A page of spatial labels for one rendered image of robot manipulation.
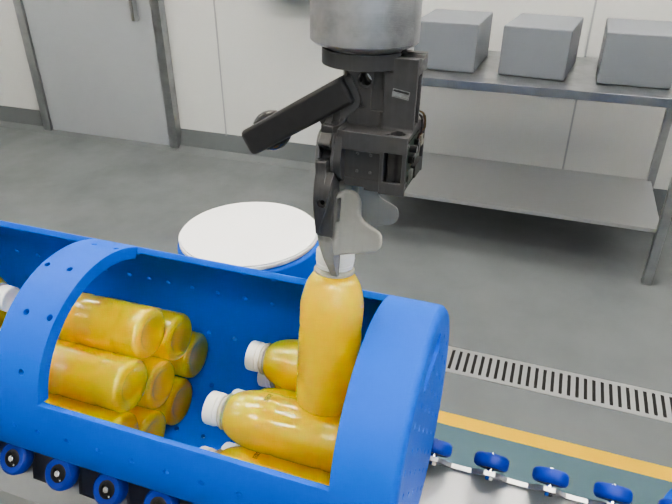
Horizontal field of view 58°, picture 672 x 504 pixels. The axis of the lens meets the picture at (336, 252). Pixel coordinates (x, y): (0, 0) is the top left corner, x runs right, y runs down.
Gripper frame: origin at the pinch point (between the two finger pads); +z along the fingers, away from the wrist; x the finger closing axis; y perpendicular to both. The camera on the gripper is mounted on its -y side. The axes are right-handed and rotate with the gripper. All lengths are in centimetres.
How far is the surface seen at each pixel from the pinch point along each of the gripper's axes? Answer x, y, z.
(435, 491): 6.5, 12.5, 37.3
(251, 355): 4.0, -12.4, 19.7
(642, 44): 247, 50, 18
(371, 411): -9.4, 7.1, 10.6
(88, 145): 305, -305, 130
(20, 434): -13.9, -33.3, 23.9
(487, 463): 9.0, 18.3, 32.3
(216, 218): 49, -43, 27
